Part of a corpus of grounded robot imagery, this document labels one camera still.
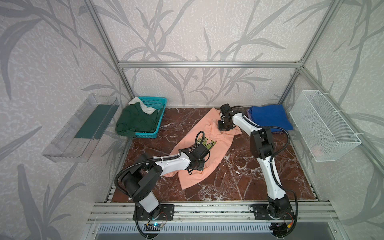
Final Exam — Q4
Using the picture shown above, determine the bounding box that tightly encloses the pink graphic t-shirt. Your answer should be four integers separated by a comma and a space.
161, 107, 243, 190

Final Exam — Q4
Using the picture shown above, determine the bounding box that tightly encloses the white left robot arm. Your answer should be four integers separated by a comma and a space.
114, 144, 211, 214

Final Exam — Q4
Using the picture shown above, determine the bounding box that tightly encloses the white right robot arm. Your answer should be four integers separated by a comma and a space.
218, 104, 292, 220

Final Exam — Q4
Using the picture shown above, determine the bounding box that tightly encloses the purple folded t-shirt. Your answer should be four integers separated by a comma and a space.
247, 108, 254, 122

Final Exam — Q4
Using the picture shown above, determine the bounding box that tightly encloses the blue folded t-shirt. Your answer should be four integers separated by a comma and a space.
250, 105, 294, 131

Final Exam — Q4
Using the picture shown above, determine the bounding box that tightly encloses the teal plastic laundry basket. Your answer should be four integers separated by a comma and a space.
134, 96, 168, 139

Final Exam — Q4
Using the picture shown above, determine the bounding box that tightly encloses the white t-shirt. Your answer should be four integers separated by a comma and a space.
128, 97, 156, 115

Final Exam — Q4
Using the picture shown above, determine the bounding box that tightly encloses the dark green t-shirt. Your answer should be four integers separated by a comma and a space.
115, 103, 161, 137

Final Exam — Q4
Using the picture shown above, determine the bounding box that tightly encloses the green circuit board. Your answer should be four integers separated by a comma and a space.
145, 222, 167, 232

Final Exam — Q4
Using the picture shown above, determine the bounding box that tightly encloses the left black corrugated cable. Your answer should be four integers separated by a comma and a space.
114, 130, 206, 240

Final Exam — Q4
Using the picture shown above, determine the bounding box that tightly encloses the black corrugated cable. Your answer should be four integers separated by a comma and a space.
114, 130, 206, 240
230, 104, 299, 238

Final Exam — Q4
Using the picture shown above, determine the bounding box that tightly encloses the right black corrugated cable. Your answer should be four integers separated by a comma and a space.
230, 104, 299, 238

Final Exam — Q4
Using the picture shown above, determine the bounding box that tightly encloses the white wire mesh basket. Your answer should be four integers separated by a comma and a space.
290, 90, 362, 162

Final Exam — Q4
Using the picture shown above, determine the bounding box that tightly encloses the clear plastic wall shelf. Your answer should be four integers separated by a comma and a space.
42, 94, 120, 163

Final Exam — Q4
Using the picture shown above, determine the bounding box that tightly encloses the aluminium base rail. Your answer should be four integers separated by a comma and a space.
81, 201, 348, 240

